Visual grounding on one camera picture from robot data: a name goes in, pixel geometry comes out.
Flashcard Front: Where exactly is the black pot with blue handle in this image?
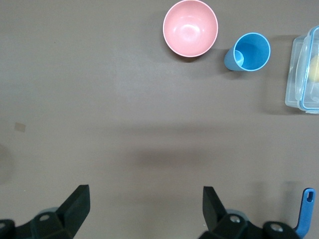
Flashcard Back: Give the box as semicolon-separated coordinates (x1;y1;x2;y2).
295;188;316;238

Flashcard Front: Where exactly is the blue plastic cup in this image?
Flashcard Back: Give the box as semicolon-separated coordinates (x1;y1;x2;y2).
223;31;272;72

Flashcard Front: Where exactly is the pink bowl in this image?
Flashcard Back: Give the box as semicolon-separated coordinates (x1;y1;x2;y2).
162;0;219;58

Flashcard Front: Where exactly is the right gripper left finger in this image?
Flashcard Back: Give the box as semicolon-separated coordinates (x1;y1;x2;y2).
0;184;90;239

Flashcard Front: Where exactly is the clear plastic food container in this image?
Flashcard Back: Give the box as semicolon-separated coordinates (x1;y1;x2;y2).
285;24;319;115

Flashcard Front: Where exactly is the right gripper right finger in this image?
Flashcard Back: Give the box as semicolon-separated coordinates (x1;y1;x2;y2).
199;186;304;239

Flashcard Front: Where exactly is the yellow food piece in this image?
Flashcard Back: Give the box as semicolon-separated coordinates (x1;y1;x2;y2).
308;54;319;83

